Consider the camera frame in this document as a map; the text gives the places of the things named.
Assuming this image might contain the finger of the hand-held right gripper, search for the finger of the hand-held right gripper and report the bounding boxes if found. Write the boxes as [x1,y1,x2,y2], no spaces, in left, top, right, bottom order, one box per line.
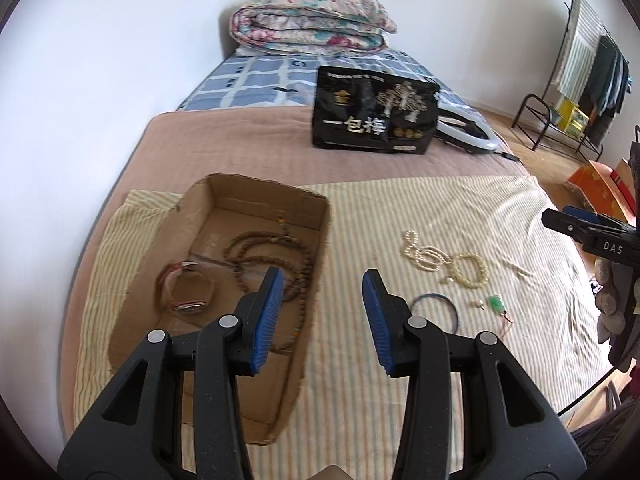
[541,205,636,247]

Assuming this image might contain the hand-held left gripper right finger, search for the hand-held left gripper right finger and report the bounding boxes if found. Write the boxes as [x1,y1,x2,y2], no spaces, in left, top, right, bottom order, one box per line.
[361,268,588,480]

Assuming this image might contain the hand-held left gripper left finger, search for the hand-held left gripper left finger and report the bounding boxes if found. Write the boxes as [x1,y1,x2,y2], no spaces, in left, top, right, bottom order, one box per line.
[57,266,286,480]

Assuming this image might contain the person's right hand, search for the person's right hand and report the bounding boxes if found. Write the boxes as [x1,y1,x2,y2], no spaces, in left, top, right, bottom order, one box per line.
[595,259,636,347]

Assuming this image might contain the orange paper bag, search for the orange paper bag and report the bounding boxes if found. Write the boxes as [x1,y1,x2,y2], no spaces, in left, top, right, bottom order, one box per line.
[567,160,633,222]

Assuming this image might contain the thin blue bangle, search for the thin blue bangle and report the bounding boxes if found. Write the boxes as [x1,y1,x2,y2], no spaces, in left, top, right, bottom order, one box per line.
[409,293,460,333]

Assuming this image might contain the yellow box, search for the yellow box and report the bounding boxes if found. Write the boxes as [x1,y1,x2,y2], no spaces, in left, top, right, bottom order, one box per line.
[552,97,590,139]

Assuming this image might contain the open cardboard box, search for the open cardboard box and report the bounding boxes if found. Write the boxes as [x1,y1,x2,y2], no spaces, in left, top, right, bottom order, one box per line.
[107,172,333,446]

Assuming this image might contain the yellow striped cloth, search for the yellow striped cloth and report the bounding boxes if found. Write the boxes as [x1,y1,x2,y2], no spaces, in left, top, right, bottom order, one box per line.
[74,175,617,461]

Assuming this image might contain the black metal clothes rack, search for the black metal clothes rack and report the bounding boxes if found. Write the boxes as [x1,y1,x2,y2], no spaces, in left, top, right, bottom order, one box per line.
[511,0,636,162]

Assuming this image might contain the dark hanging clothes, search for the dark hanging clothes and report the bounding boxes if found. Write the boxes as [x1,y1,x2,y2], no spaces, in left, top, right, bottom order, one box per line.
[580,35,632,118]

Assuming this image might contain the striped hanging towel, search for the striped hanging towel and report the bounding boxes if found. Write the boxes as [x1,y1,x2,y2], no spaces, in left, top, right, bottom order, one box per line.
[552,0,607,97]

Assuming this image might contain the brown blanket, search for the brown blanket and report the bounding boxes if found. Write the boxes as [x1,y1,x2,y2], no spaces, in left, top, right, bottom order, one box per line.
[60,105,543,436]

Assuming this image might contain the black printed bag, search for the black printed bag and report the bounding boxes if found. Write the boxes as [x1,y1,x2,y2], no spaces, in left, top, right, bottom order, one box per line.
[312,65,441,153]

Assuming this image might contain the blue plaid bed sheet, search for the blue plaid bed sheet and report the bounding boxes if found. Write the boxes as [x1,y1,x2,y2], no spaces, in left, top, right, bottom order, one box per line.
[175,49,473,111]

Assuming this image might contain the folded floral quilt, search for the folded floral quilt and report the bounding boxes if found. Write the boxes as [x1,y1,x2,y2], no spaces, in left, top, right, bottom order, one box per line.
[229,0,398,54]

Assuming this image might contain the brown wooden bead necklace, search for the brown wooden bead necklace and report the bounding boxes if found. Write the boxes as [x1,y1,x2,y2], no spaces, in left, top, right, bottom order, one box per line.
[222,216,317,356]

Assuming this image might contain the red cord bracelet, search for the red cord bracelet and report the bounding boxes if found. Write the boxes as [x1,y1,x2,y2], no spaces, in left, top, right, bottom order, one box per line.
[162,260,217,316]

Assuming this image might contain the white pearl necklace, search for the white pearl necklace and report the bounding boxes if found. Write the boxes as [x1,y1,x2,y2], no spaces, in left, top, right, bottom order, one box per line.
[400,230,453,276]

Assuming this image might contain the cream bead bracelet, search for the cream bead bracelet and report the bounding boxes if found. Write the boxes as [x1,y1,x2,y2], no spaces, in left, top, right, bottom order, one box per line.
[440,252,490,289]

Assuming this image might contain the green pendant with red cord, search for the green pendant with red cord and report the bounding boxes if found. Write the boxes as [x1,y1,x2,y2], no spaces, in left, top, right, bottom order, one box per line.
[487,296,513,336]

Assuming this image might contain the white ring light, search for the white ring light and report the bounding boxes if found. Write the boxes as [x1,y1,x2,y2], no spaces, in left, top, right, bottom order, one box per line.
[435,102,501,154]

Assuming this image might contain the black cable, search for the black cable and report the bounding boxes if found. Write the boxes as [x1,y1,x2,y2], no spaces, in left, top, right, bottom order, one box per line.
[556,360,621,417]

